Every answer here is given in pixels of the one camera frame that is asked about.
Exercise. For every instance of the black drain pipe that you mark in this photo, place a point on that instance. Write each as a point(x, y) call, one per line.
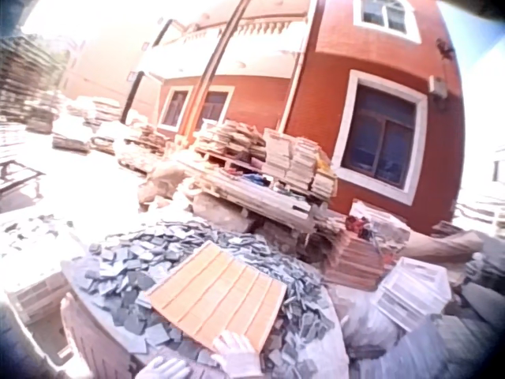
point(138, 87)

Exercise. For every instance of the black metal frame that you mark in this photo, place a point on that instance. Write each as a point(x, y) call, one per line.
point(19, 173)

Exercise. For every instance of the row of loaded pallets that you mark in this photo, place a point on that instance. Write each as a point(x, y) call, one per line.
point(102, 130)

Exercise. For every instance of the person's left fingers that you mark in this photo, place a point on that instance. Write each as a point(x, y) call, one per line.
point(159, 365)

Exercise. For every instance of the person's left hand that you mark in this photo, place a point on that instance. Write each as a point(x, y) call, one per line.
point(165, 370)

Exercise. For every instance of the person's right fingers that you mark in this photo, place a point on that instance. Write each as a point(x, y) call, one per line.
point(233, 341)

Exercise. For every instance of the white plastic crate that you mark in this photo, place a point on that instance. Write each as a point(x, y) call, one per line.
point(35, 296)

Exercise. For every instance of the wooden pallet with tile stacks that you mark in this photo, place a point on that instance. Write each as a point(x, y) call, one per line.
point(276, 166)

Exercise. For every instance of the person's right hand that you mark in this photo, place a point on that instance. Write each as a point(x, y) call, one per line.
point(238, 359)

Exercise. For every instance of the arched white framed window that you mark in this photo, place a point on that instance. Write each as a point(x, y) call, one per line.
point(386, 16)

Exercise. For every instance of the scattered grey tile pieces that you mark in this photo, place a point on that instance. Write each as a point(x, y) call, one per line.
point(31, 233)

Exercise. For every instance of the white downpipe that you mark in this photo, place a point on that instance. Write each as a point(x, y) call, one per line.
point(298, 67)

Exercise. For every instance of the orange ribbed tile sheet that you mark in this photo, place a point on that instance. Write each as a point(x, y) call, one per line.
point(217, 292)

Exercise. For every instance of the white wall box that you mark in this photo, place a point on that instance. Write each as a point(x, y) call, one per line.
point(438, 87)

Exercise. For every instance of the heap of grey tile pieces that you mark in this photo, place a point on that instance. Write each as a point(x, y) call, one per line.
point(130, 268)

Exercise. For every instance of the small white framed window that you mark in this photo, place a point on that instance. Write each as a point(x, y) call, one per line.
point(175, 108)
point(215, 106)

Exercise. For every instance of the large white framed window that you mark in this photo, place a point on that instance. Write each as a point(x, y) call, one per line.
point(380, 138)

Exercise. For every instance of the stack of brown tile sheets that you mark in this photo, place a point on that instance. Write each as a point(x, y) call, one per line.
point(355, 260)

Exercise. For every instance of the leaning wooden poles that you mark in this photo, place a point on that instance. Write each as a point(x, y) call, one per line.
point(215, 67)

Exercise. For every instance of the tall dark pallet stack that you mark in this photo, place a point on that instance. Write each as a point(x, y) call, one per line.
point(27, 83)

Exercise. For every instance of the long beige sack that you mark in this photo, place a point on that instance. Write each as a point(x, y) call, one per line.
point(446, 246)

